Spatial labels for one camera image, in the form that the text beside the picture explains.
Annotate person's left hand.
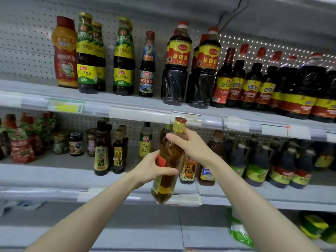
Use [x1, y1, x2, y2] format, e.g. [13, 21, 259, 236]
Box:
[130, 149, 180, 189]

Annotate person's right hand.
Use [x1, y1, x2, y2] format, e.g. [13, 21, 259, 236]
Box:
[165, 127, 221, 167]

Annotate rice vinegar jug green label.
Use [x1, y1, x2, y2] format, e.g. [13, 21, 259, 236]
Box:
[244, 144, 274, 187]

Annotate soy sauce bottle red cap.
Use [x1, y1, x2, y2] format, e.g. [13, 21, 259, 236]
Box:
[161, 21, 193, 106]
[186, 26, 221, 109]

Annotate white metal store shelving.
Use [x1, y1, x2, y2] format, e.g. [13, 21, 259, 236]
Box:
[0, 0, 336, 252]

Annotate person's right forearm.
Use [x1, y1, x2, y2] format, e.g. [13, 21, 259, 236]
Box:
[209, 154, 321, 252]

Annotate person's left forearm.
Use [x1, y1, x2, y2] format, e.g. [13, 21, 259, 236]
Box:
[26, 176, 153, 252]

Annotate row of dark red-capped bottles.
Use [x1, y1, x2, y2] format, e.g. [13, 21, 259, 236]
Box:
[210, 43, 336, 123]

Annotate dark bottle orange label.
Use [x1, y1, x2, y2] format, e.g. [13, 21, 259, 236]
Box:
[180, 155, 199, 184]

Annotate clear bottle yellow label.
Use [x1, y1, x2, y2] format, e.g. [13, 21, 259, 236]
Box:
[139, 121, 154, 159]

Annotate large amber cooking wine jug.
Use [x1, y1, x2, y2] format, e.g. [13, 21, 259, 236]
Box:
[197, 130, 226, 187]

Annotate dark bottle with yellow label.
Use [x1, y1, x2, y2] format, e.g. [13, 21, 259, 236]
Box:
[112, 129, 127, 174]
[93, 120, 112, 176]

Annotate brown jar dark lid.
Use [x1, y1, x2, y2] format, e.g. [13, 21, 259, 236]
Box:
[86, 128, 98, 157]

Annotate dark-lidded glass jar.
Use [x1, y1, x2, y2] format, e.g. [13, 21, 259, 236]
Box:
[69, 132, 85, 157]

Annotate blue label dark bottle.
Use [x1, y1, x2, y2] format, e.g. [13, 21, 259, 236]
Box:
[139, 31, 156, 98]

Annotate glass jar tan lid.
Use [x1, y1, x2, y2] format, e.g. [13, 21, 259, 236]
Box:
[51, 132, 69, 155]

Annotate red label dark sauce bottle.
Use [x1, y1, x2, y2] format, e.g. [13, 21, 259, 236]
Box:
[191, 34, 207, 69]

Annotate white green bag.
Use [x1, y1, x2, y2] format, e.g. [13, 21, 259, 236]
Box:
[230, 210, 258, 249]

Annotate yellow green price tag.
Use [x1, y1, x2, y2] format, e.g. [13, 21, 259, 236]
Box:
[48, 99, 85, 114]

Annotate blue white plastic bags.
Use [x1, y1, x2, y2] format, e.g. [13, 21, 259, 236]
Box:
[0, 199, 48, 213]

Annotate orange sauce bottle red cap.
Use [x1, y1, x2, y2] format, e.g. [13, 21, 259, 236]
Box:
[51, 16, 79, 89]

